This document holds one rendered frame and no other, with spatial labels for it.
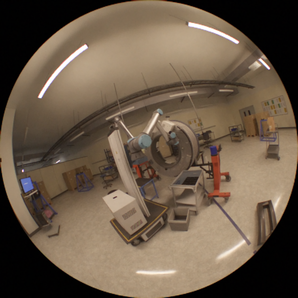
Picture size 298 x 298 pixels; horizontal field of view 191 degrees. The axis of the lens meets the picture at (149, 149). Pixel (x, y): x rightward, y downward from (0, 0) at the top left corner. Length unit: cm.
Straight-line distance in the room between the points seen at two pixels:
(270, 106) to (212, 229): 881
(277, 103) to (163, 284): 953
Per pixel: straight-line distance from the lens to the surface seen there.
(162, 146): 672
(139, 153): 111
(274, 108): 916
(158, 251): 157
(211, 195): 182
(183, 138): 184
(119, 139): 118
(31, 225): 427
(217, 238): 157
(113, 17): 278
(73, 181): 732
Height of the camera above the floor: 144
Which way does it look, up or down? 3 degrees down
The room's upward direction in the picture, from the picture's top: 17 degrees counter-clockwise
